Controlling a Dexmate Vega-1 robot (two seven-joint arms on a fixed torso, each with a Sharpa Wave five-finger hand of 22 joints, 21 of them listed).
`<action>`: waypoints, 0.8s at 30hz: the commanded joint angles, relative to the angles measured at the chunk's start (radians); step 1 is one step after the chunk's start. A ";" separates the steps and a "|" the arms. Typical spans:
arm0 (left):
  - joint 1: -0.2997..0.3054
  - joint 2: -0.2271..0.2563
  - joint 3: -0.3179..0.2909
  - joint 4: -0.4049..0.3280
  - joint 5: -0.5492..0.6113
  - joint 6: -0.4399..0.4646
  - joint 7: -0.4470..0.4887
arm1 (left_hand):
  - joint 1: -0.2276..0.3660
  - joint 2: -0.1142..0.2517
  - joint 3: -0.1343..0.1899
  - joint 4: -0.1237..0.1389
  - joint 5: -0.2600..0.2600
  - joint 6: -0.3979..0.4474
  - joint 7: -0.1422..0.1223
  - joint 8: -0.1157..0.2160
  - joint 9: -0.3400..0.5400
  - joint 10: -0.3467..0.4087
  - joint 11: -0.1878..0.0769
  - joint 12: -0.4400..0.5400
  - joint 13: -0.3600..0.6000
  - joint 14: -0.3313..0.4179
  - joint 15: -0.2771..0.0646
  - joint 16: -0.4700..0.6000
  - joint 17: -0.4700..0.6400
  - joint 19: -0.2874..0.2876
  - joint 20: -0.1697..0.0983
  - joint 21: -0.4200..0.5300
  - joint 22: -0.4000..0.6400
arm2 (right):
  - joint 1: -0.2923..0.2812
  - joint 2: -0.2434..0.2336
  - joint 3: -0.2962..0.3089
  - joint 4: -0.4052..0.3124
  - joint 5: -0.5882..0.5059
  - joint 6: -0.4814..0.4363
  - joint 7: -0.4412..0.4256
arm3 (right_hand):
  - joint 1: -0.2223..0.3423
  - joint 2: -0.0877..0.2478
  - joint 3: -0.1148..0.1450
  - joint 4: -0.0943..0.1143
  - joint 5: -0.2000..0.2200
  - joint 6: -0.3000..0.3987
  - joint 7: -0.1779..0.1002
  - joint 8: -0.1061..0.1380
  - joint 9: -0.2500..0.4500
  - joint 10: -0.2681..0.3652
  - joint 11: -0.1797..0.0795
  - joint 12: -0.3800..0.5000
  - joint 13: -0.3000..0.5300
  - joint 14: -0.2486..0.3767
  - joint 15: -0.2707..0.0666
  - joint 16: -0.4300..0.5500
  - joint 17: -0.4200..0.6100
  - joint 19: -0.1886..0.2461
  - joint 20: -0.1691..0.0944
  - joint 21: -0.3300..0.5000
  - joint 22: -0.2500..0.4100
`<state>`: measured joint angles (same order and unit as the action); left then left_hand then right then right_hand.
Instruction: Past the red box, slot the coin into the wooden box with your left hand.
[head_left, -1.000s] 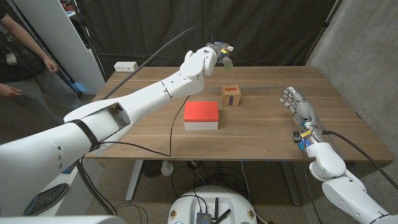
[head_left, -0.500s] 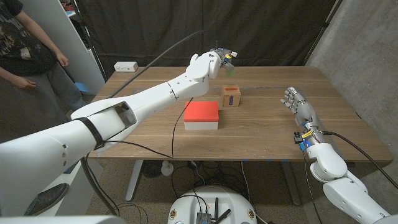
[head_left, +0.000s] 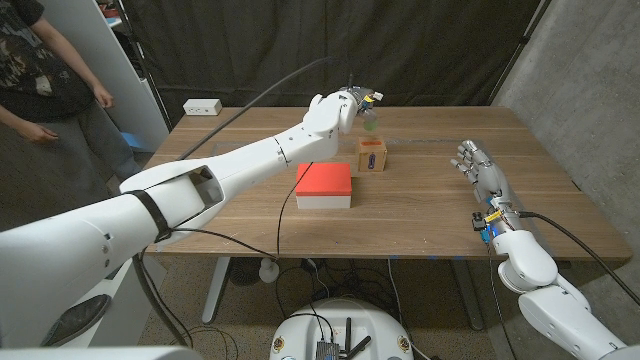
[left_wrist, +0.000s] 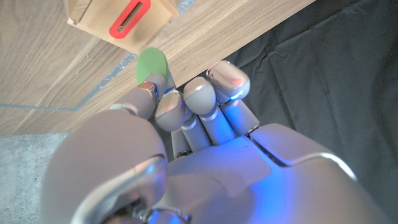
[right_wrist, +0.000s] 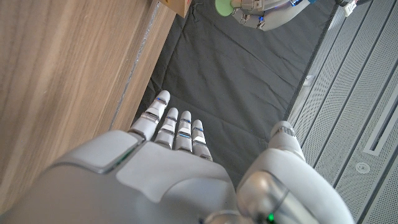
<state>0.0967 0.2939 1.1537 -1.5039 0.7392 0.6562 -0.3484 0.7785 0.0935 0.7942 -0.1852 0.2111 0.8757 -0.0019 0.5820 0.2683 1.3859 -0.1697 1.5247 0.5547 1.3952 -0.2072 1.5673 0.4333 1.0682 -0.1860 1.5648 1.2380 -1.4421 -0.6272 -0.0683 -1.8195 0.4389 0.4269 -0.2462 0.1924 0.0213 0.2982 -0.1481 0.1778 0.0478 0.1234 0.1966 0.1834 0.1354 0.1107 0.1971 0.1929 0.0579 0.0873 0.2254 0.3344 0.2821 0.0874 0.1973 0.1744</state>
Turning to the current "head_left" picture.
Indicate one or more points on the black floor fan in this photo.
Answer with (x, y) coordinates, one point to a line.
(244, 272)

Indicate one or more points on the black stand pole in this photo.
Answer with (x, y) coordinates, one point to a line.
(520, 50)
(160, 102)

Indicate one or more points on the wooden box with coin slots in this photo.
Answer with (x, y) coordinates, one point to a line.
(372, 160)

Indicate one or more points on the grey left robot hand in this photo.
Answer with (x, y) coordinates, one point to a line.
(364, 97)

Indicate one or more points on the black curtain backdrop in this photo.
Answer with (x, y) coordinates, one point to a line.
(400, 50)

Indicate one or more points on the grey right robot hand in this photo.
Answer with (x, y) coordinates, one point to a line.
(490, 177)

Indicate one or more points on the grey table leg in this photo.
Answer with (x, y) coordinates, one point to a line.
(467, 295)

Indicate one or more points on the person in black t-shirt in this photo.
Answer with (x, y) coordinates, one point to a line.
(30, 65)

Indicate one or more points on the green round coin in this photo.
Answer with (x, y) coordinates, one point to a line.
(370, 123)

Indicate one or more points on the white panel board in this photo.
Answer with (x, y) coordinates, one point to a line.
(135, 75)

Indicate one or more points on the red box with white base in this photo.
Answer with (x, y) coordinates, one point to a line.
(325, 182)

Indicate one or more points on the white table leg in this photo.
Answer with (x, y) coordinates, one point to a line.
(216, 290)

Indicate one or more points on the white power strip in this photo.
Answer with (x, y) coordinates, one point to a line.
(202, 107)

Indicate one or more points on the black antenna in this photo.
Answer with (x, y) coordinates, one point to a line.
(361, 346)
(348, 332)

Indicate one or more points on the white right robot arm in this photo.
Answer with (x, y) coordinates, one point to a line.
(550, 300)

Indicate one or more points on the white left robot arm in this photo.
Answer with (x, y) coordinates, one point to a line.
(240, 160)

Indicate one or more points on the grey radio module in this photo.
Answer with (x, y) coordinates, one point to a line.
(327, 351)

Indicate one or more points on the white robot torso base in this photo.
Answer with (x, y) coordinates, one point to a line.
(360, 320)

